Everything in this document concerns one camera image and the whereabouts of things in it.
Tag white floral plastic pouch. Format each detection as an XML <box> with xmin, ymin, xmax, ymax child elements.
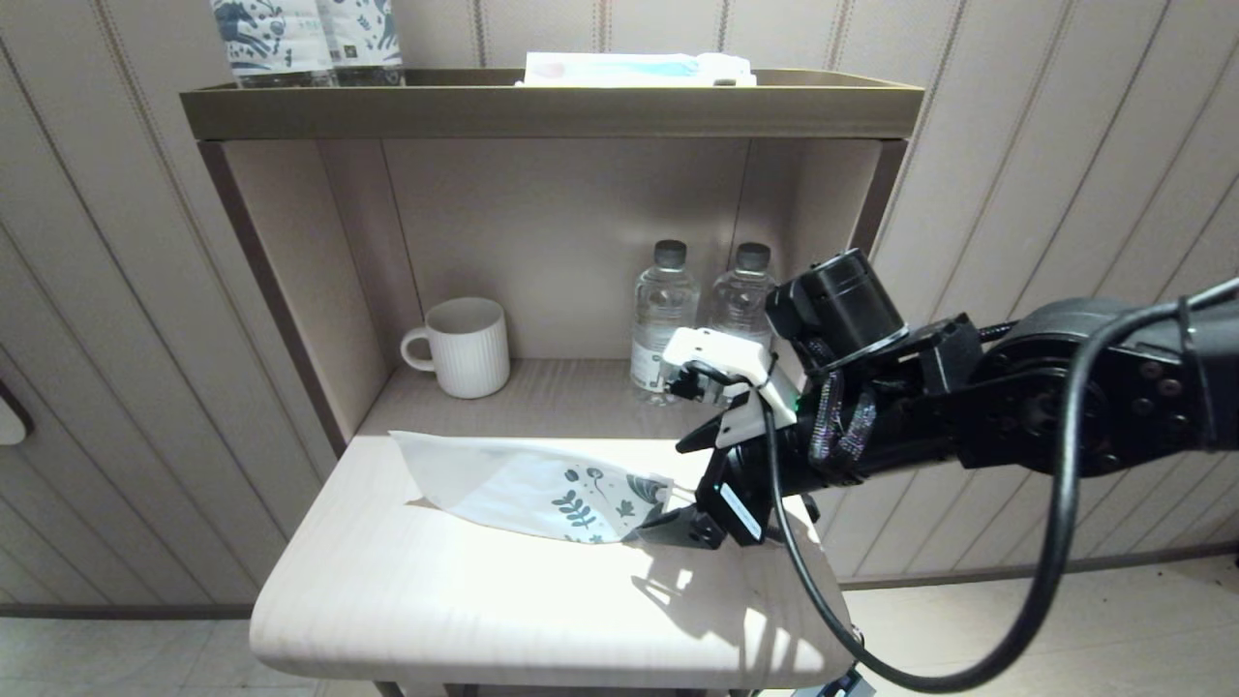
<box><xmin>389</xmin><ymin>431</ymin><xmax>676</xmax><ymax>545</ymax></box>

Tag clear plastic water bottle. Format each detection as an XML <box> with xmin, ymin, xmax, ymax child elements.
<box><xmin>705</xmin><ymin>242</ymin><xmax>778</xmax><ymax>361</ymax></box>
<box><xmin>630</xmin><ymin>240</ymin><xmax>700</xmax><ymax>406</ymax></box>

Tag light wooden shelf table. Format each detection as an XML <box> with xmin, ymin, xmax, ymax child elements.
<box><xmin>179</xmin><ymin>68</ymin><xmax>925</xmax><ymax>697</ymax></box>

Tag white ribbed mug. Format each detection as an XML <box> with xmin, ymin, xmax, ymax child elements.
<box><xmin>401</xmin><ymin>297</ymin><xmax>511</xmax><ymax>400</ymax></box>

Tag white packet with blue print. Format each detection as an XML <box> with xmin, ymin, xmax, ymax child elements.
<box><xmin>523</xmin><ymin>51</ymin><xmax>758</xmax><ymax>88</ymax></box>

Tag blue patterned packs on shelf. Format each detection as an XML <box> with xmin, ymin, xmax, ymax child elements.
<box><xmin>210</xmin><ymin>0</ymin><xmax>335</xmax><ymax>80</ymax></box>

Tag braided cable of right arm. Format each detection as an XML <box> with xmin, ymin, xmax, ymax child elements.
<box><xmin>808</xmin><ymin>373</ymin><xmax>877</xmax><ymax>463</ymax></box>

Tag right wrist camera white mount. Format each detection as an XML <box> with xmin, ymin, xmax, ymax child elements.
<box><xmin>661</xmin><ymin>327</ymin><xmax>800</xmax><ymax>448</ymax></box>

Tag thick black camera cable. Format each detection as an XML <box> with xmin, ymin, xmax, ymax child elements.
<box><xmin>760</xmin><ymin>281</ymin><xmax>1239</xmax><ymax>694</ymax></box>

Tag white wall fixture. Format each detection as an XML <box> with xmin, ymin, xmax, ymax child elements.
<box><xmin>0</xmin><ymin>382</ymin><xmax>35</xmax><ymax>446</ymax></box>

